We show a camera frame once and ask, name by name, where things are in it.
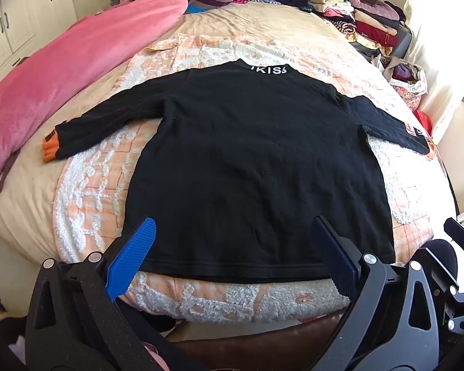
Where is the red object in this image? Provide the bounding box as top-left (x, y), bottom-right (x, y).
top-left (414, 110), bottom-right (434, 137)

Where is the white wardrobe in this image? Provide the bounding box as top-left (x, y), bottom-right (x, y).
top-left (0, 0), bottom-right (78, 82)

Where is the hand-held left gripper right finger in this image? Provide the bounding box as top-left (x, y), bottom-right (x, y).
top-left (311, 215), bottom-right (445, 371)

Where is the plastic bag of clothes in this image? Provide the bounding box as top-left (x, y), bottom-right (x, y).
top-left (381, 56), bottom-right (428, 96)

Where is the pink plush blanket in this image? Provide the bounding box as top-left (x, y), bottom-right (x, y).
top-left (0, 0), bottom-right (205, 196)

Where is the brown leather bed frame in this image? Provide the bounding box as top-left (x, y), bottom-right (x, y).
top-left (174, 312), bottom-right (350, 371)

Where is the black long-sleeve sweater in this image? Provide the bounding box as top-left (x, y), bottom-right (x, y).
top-left (42, 59), bottom-right (436, 284)

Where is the beige bed sheet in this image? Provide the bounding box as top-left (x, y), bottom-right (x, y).
top-left (0, 2), bottom-right (414, 236)

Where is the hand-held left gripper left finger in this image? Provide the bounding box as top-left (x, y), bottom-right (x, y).
top-left (25, 217), bottom-right (202, 371)

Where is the pile of folded clothes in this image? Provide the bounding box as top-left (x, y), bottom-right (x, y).
top-left (303, 0), bottom-right (412, 57)

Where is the orange and white tufted blanket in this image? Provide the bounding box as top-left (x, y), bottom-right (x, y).
top-left (52, 35), bottom-right (459, 325)

